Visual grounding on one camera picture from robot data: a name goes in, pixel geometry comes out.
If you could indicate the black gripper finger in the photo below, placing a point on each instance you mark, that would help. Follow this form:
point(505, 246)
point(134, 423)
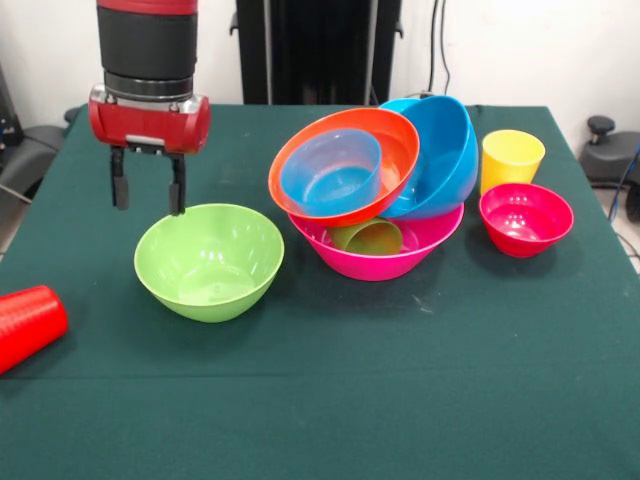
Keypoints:
point(177, 190)
point(119, 185)

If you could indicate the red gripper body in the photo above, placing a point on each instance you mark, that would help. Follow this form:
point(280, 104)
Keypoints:
point(150, 125)

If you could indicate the green bowl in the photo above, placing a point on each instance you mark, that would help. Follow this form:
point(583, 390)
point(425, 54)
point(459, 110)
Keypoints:
point(210, 265)

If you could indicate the blue straight-sided bowl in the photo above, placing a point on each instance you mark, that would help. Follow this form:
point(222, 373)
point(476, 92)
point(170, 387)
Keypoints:
point(330, 180)

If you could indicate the red cup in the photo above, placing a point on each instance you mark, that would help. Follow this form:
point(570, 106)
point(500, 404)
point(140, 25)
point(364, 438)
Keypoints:
point(27, 325)

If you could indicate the green cup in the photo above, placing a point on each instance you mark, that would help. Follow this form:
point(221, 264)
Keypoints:
point(372, 240)

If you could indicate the orange bowl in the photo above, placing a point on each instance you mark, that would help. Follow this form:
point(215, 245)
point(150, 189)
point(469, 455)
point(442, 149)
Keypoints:
point(397, 145)

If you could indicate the large magenta bowl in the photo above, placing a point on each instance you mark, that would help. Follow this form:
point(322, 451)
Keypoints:
point(430, 245)

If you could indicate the large blue bowl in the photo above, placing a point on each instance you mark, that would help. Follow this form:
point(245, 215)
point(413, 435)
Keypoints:
point(450, 160)

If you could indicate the small crimson bowl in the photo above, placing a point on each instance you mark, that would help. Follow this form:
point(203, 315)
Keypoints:
point(525, 225)

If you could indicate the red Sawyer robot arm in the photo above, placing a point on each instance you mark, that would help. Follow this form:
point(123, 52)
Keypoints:
point(147, 45)

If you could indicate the grey robot base foot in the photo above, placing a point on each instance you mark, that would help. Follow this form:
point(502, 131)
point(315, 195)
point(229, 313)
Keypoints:
point(607, 150)
point(20, 165)

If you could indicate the black device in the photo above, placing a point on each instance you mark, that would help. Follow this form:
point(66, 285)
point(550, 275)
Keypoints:
point(7, 115)

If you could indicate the dark green tablecloth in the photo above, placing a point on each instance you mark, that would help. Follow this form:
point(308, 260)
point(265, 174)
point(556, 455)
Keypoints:
point(320, 425)

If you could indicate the yellow cup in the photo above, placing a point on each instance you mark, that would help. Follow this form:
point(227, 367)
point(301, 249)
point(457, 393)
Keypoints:
point(510, 160)

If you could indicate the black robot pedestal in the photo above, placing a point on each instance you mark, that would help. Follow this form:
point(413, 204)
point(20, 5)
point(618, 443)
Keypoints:
point(320, 50)

